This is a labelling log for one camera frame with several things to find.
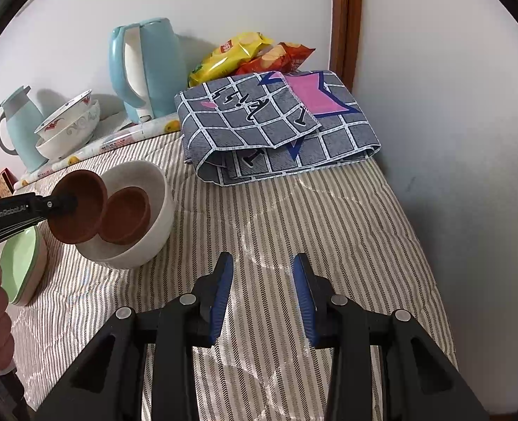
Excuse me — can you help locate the striped quilted table cover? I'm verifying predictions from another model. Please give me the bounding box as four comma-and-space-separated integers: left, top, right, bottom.
9, 134, 455, 420

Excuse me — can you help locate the patterned notebook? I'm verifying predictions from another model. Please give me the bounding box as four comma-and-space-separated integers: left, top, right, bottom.
0, 168, 17, 198

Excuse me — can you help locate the green square plate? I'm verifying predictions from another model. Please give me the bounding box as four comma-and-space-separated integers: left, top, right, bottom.
0, 227, 39, 303

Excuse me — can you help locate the blue patterned ceramic bowl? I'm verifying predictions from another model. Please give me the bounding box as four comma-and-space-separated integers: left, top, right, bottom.
34, 89, 92, 141

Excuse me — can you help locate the fruit print plastic sheet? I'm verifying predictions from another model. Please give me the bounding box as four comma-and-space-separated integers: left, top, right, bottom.
13, 113, 181, 191

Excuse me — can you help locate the brown small bowl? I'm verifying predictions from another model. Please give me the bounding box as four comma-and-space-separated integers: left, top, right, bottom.
48, 169, 108, 244
99, 186, 151, 245

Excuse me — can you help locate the brown wooden door frame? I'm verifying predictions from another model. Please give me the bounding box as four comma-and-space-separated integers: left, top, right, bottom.
330, 0, 363, 88

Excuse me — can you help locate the grey checkered folded cloth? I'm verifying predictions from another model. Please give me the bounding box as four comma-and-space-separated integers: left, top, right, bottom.
174, 71, 381, 186

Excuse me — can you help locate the light blue electric kettle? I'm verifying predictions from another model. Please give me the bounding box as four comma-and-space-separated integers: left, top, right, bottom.
109, 18, 188, 125

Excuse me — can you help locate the yellow chips bag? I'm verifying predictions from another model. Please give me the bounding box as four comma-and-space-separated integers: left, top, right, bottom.
188, 32, 273, 87

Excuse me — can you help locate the large white ceramic bowl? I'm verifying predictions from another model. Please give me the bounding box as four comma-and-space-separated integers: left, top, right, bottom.
35, 100, 100, 160

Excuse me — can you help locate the light blue thermos jug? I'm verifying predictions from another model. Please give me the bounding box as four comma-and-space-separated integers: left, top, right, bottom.
0, 86, 47, 172

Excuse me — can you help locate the white floral bowl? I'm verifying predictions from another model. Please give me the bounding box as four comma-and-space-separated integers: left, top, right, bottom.
75, 161, 175, 270

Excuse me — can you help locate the red chips bag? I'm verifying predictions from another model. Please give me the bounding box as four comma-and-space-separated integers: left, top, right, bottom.
234, 42, 315, 75

